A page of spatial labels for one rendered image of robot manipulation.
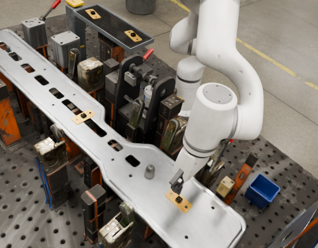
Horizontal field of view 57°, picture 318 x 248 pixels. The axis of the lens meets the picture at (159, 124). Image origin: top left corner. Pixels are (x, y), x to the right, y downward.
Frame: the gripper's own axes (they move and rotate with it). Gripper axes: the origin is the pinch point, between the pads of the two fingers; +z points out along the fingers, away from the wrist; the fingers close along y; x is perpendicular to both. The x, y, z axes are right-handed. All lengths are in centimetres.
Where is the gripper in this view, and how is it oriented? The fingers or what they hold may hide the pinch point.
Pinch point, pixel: (186, 179)
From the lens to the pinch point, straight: 83.5
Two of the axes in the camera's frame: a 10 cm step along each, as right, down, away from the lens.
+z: -1.3, 6.8, 7.2
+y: -6.8, 4.7, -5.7
